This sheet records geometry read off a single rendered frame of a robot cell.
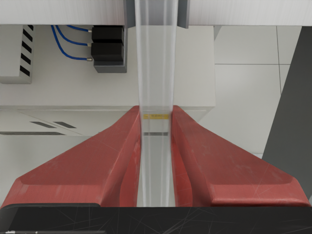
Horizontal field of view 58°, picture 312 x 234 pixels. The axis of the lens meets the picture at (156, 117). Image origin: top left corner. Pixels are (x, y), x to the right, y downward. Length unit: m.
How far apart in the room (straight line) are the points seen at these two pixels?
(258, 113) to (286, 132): 0.98
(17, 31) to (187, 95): 0.29
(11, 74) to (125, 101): 0.18
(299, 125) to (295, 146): 0.01
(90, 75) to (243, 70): 0.80
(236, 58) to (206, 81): 0.72
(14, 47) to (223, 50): 0.87
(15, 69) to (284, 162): 0.40
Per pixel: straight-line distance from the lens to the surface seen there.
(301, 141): 0.17
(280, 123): 0.20
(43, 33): 0.55
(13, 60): 0.49
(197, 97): 0.48
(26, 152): 1.19
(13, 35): 0.51
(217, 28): 0.66
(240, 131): 1.13
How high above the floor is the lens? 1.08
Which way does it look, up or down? 81 degrees down
